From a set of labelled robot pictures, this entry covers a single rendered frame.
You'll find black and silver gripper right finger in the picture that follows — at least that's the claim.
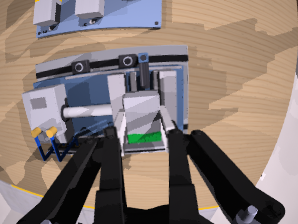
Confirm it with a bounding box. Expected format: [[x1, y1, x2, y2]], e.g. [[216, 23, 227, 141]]
[[160, 105, 285, 224]]

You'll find grey block with red end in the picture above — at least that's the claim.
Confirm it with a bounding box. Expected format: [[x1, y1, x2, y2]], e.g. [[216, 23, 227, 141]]
[[75, 0, 105, 19]]

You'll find grey block with green end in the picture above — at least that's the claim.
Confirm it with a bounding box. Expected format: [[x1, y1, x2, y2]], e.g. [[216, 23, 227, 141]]
[[123, 89, 161, 143]]

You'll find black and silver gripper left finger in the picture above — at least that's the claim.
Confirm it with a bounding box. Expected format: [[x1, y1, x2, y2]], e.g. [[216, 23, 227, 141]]
[[16, 108, 128, 224]]

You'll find grey block with yellow end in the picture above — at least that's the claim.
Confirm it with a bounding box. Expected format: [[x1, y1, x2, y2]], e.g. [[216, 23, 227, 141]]
[[33, 0, 62, 27]]

